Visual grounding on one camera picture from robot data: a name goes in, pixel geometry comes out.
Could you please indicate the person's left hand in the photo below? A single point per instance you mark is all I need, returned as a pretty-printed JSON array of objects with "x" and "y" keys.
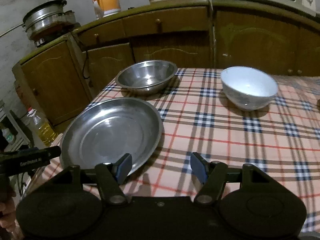
[{"x": 9, "y": 226}]

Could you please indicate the steel mixing bowl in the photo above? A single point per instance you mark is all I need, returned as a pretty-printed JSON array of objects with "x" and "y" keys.
[{"x": 146, "y": 78}]

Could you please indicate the stacked steel steamer pot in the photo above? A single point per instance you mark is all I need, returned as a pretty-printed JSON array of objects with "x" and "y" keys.
[{"x": 46, "y": 17}]

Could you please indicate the large steel plate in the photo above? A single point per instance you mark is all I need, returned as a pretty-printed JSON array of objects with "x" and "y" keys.
[{"x": 105, "y": 132}]

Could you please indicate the cooking oil bottle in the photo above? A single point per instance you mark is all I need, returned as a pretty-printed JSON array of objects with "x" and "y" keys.
[{"x": 41, "y": 126}]

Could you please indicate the brown wooden sideboard cabinet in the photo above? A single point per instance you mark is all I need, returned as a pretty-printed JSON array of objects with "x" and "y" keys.
[{"x": 62, "y": 77}]

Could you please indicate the plaid tablecloth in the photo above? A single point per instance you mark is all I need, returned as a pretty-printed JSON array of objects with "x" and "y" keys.
[{"x": 281, "y": 139}]

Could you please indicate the blue-white ceramic bowl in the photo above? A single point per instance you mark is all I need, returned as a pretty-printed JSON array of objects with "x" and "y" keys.
[{"x": 248, "y": 88}]

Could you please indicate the orange electric kettle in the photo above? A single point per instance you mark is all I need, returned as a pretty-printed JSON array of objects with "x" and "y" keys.
[{"x": 103, "y": 8}]

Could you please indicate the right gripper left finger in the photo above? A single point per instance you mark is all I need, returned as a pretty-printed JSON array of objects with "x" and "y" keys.
[{"x": 106, "y": 177}]

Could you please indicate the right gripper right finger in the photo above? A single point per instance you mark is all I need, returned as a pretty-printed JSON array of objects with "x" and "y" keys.
[{"x": 215, "y": 175}]

